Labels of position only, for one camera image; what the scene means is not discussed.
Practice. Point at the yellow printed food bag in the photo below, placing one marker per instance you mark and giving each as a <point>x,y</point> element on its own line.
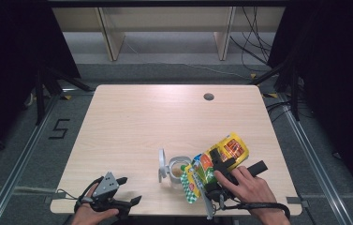
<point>236,146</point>

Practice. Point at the person's right hand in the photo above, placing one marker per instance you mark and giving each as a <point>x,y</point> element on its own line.
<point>252,190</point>

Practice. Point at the black metal stand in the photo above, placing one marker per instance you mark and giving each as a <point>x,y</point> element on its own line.
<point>289,81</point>
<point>44,90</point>

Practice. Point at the clear jar with grey lid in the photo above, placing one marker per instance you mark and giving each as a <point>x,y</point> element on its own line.
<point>179,162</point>

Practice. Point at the metal floor rail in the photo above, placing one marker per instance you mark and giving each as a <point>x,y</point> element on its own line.
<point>21,159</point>
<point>314,159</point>

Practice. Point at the light wooden shelf unit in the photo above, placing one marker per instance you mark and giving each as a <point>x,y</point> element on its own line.
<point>168,18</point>

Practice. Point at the beige granules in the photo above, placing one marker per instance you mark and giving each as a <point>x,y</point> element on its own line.
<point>176,171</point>

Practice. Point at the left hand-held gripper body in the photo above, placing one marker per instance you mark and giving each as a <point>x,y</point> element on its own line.
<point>107,186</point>

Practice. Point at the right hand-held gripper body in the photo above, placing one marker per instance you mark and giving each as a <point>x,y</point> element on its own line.
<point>216,190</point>

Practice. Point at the person's left hand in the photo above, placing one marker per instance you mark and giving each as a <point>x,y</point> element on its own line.
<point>86,217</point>

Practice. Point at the black curtain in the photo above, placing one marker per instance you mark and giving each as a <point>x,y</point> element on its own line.
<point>336,78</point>
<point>11,62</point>

